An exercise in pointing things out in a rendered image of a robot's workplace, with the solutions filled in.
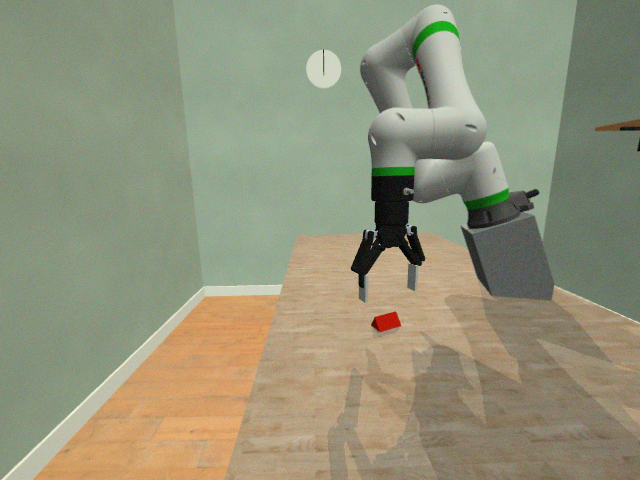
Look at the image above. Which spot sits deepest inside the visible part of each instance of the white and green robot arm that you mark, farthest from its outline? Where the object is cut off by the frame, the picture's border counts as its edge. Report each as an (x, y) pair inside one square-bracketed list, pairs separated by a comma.
[(447, 143)]

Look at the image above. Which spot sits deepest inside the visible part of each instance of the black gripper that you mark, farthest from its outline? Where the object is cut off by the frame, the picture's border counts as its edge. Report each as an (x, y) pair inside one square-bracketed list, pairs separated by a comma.
[(387, 214)]

